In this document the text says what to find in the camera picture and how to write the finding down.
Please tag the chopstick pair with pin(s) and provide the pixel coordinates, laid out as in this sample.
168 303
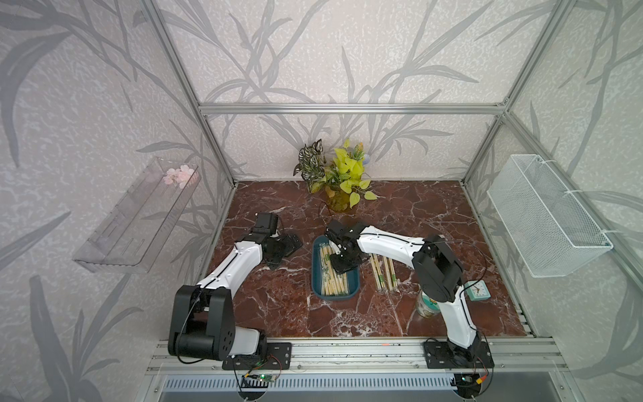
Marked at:
387 278
393 278
376 272

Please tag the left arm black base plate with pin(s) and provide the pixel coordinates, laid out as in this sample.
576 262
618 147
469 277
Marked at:
269 356

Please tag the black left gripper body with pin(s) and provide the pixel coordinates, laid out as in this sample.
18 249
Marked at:
282 247

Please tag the pink artificial flower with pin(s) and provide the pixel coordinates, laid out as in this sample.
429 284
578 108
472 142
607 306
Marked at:
181 176

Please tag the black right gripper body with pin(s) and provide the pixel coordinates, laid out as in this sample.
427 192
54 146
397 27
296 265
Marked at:
341 263

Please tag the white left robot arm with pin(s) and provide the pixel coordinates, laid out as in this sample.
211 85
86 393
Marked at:
203 324

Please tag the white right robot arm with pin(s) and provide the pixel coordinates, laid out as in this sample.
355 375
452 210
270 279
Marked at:
439 271

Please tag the clear acrylic wall shelf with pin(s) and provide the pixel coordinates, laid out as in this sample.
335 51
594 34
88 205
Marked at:
133 234

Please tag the white wire mesh basket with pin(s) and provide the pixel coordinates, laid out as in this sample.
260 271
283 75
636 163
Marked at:
553 233

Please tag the round canister with green label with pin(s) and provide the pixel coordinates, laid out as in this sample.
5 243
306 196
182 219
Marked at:
426 307

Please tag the small teal alarm clock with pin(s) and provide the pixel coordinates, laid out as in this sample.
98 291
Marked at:
477 290

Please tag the aluminium front rail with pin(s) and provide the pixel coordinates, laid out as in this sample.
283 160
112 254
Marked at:
377 355

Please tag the artificial green potted plant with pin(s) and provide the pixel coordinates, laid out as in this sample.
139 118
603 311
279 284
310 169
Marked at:
341 179

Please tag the teal plastic storage box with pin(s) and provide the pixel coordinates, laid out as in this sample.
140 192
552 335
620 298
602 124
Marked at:
326 283

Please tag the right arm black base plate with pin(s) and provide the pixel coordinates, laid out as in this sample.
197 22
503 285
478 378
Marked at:
448 356

